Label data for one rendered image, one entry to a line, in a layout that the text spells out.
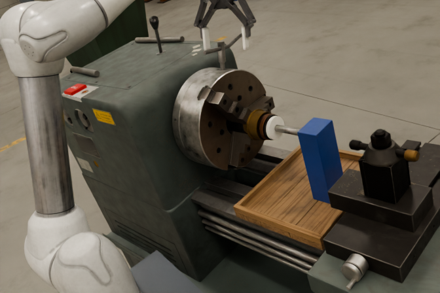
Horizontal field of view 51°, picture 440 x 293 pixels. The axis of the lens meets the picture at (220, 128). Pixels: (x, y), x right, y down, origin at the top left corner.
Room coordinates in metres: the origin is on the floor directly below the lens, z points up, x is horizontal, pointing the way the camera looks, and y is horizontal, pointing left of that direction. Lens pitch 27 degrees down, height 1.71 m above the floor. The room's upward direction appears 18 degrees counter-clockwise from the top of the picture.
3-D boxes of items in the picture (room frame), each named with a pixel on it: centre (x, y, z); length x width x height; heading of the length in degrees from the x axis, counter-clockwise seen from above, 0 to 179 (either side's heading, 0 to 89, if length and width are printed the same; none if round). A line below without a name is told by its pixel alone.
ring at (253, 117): (1.19, -0.12, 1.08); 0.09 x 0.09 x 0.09; 38
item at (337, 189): (0.82, -0.30, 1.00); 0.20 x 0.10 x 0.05; 38
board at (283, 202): (1.08, -0.20, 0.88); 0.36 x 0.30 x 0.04; 128
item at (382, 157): (0.80, -0.31, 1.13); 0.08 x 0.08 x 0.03
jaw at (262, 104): (1.30, -0.14, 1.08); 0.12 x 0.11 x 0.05; 128
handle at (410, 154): (0.76, -0.34, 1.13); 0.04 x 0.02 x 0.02; 38
